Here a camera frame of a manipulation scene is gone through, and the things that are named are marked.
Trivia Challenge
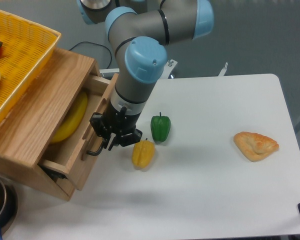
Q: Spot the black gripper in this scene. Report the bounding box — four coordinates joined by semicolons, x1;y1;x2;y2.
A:
89;103;143;151

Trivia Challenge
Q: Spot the black drawer handle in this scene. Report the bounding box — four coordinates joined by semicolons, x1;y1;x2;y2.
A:
86;139;104;157

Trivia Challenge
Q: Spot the wooden top drawer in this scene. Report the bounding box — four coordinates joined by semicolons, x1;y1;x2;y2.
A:
39;75;117;190

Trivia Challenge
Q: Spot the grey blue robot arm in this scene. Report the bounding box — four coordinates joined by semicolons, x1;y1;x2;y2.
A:
77;0;214;150

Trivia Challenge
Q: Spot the wooden drawer cabinet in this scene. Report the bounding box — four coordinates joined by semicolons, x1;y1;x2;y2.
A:
0;48;99;201

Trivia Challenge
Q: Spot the yellow bell pepper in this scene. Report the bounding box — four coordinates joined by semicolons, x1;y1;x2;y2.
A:
131;138;156;169

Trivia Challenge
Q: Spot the yellow banana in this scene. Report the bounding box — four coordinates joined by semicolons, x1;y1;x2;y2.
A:
50;91;88;144

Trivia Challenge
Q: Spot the green bell pepper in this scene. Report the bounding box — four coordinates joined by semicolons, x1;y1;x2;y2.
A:
150;112;171;142

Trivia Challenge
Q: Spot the yellow plastic basket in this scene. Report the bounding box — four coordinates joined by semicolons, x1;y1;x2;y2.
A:
0;10;61;123

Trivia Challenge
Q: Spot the dark metal pot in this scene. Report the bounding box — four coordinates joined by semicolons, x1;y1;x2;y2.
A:
0;177;18;240

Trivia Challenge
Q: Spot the baked bread pastry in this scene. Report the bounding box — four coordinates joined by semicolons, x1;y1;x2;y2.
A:
233;131;280;162

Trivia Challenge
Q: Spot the black cable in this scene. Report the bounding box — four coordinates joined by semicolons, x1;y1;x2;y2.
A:
68;41;113;70

